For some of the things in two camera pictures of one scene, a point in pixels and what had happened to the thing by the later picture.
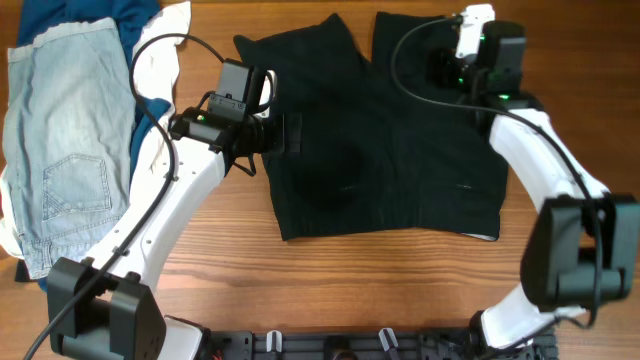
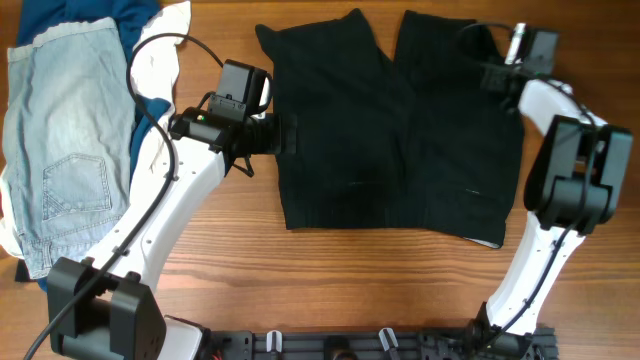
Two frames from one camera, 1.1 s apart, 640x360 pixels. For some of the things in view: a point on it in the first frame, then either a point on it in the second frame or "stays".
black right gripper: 440,68 → 495,79
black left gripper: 277,142 stays
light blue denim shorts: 67,139 stays
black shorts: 385,142 stays
